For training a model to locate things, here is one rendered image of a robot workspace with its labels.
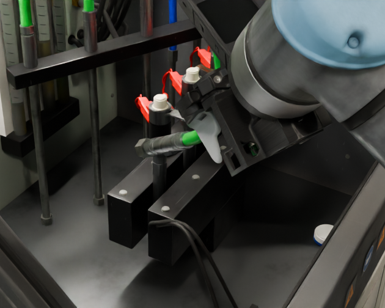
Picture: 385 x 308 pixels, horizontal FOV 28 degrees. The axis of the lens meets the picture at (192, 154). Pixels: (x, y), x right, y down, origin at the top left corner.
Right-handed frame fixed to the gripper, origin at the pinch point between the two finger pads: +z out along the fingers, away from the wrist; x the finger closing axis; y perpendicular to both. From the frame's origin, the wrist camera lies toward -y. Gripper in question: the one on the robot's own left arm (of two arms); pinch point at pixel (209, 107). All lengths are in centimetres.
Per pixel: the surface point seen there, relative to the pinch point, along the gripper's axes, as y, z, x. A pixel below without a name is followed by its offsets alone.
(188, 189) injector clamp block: 5.0, 27.7, 0.8
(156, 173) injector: 1.4, 26.3, -2.4
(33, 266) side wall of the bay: 6.5, -1.6, -21.1
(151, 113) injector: -4.9, 19.8, -0.9
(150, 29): -18.0, 32.9, 7.1
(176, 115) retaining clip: -3.3, 18.8, 1.5
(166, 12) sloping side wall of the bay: -23, 48, 15
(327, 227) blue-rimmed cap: 18.7, 39.7, 20.2
